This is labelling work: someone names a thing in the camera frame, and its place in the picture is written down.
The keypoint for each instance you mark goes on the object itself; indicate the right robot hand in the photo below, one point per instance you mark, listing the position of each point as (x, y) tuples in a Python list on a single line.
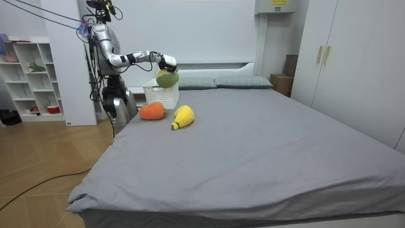
[(168, 61)]

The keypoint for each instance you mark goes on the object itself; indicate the green round soft toy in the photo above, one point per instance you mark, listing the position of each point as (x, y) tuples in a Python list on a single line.
[(167, 80)]

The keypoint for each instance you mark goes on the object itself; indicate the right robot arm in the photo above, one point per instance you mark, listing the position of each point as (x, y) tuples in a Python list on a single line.
[(106, 41)]

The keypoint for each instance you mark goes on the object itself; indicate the white plastic basket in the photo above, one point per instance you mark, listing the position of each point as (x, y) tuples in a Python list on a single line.
[(161, 96)]

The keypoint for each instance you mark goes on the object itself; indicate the green pillow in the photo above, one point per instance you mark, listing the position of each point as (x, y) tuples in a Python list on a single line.
[(242, 81), (197, 83)]

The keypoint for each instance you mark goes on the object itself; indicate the orange soft toy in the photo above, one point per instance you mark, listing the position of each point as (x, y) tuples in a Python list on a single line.
[(152, 111)]

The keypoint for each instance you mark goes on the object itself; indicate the robot body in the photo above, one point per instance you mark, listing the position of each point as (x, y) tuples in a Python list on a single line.
[(115, 44)]

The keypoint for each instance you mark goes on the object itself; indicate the yellow soft toy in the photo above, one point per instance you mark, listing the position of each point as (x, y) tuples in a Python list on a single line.
[(184, 116)]

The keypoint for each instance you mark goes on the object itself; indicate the robot legs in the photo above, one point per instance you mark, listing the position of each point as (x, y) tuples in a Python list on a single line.
[(121, 111)]

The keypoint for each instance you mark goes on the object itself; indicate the brown cardboard box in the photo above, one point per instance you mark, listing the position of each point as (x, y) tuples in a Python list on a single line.
[(281, 84)]

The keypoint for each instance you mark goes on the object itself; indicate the grey bed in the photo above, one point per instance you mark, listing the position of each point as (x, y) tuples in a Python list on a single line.
[(253, 142)]

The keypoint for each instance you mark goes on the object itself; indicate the dark brown box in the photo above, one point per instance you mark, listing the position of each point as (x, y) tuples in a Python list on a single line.
[(290, 65)]

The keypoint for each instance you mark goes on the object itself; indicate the white shelf unit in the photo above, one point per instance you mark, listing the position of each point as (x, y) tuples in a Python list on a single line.
[(38, 85)]

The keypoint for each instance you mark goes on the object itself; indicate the pink bowl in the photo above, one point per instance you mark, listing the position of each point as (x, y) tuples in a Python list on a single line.
[(11, 58)]

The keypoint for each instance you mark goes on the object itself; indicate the black bag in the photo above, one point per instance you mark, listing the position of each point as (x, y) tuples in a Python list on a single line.
[(9, 117)]

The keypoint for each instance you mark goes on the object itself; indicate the white wardrobe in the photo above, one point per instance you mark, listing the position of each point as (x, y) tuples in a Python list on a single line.
[(354, 63)]

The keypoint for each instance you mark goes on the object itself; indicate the grey wall box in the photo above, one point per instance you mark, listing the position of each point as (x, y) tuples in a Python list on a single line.
[(269, 8)]

